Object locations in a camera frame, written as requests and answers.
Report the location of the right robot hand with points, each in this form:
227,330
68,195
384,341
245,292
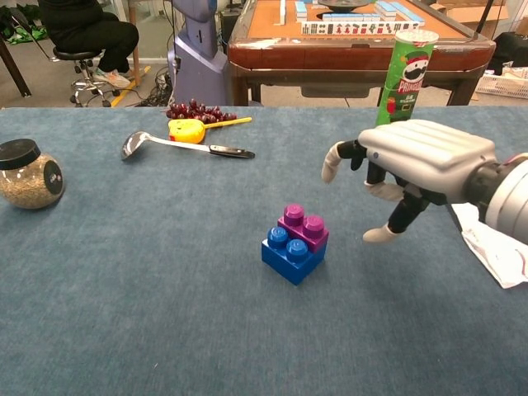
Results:
425,148

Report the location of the yellow tape measure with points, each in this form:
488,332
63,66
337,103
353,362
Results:
185,130

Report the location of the green fabric pile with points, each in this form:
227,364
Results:
24,35

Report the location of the wheeled black stool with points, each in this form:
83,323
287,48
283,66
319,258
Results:
84,86

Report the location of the white crumpled paper bag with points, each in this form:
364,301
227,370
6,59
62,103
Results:
495,257

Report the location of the brown mahjong table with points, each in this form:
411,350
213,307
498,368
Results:
330,53

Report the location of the seated person in black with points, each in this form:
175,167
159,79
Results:
82,33

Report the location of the black bag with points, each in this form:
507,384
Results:
511,49

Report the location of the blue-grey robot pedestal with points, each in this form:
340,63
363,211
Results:
198,62

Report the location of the light wooden table leg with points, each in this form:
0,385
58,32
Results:
134,12

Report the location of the purple building block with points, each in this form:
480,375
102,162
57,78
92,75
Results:
317,241

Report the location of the green Pringles can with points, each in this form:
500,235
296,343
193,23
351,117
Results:
406,82

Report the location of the glass jar with black lid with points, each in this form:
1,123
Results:
24,185

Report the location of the white plastic basket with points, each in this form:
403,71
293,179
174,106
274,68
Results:
499,86

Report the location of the blue building block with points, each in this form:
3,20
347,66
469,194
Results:
288,268

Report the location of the red grape bunch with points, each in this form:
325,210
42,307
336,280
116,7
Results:
194,110

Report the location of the face-up mahjong tile row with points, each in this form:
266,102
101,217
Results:
359,28

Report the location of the blue table cloth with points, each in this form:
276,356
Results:
165,288

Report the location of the dark table leg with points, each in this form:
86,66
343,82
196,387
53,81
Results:
14,70

